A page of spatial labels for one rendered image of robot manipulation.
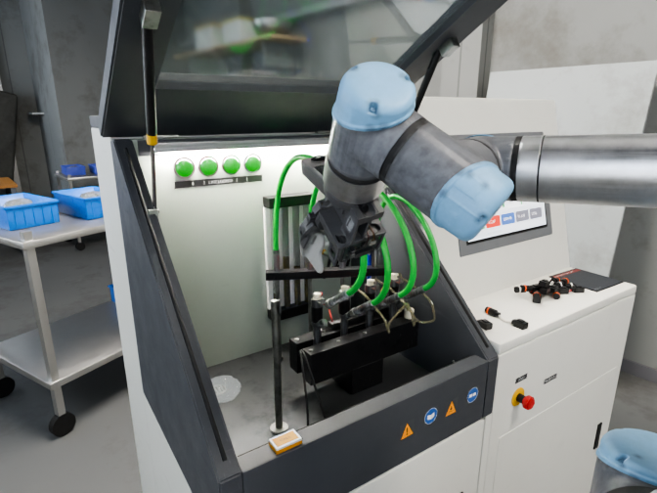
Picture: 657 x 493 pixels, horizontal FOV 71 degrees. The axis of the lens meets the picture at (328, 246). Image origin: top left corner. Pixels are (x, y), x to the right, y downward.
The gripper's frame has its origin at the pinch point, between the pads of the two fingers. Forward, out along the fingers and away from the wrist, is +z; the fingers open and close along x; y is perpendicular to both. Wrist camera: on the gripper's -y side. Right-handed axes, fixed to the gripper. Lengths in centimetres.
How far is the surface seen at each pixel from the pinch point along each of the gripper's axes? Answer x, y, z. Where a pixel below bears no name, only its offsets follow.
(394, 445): 5.1, 31.1, 35.9
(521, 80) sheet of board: 197, -115, 115
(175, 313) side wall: -26.5, -5.6, 17.6
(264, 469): -20.8, 25.0, 20.7
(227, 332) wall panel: -18, -14, 61
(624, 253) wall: 211, -2, 151
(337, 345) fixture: 4.3, 6.5, 40.3
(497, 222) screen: 68, -11, 48
